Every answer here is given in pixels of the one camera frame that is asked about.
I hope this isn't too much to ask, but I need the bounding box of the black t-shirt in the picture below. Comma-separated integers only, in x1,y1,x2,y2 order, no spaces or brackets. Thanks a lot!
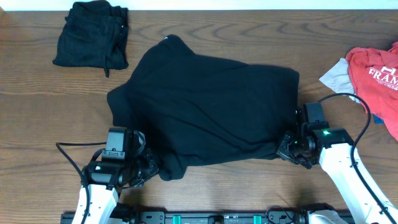
107,35,299,181

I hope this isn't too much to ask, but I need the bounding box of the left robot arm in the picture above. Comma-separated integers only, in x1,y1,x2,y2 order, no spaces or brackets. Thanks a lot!
71,148,159,224

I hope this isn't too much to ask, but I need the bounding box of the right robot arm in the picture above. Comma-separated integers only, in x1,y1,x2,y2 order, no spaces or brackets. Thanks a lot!
276,128,397,223

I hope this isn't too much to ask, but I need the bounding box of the blue garment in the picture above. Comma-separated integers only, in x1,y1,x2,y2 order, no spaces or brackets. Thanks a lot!
373,114,384,124

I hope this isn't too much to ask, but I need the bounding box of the beige garment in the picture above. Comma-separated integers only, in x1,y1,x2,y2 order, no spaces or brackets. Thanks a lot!
319,58,356,95

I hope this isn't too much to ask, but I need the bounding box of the red printed t-shirt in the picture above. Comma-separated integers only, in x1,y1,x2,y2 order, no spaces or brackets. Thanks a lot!
346,42,397,138

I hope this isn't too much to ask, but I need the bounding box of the folded black garment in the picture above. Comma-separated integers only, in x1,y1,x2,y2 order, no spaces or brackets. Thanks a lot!
52,1,129,77

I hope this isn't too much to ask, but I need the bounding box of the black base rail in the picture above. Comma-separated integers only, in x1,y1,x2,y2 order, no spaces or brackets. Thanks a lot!
60,203,355,224

